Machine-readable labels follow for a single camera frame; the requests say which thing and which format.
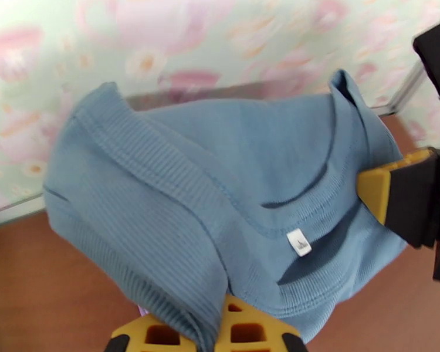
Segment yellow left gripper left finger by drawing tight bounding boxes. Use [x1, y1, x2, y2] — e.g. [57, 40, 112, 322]
[108, 314, 198, 352]

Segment blue ribbed shirt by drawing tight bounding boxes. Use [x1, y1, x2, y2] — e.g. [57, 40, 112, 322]
[43, 68, 411, 352]

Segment aluminium corner post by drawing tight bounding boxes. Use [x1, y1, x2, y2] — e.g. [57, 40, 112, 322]
[374, 63, 427, 117]

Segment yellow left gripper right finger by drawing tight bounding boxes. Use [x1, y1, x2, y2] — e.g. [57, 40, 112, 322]
[215, 294, 310, 352]

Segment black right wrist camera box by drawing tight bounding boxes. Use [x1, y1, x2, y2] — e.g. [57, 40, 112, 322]
[413, 22, 440, 101]

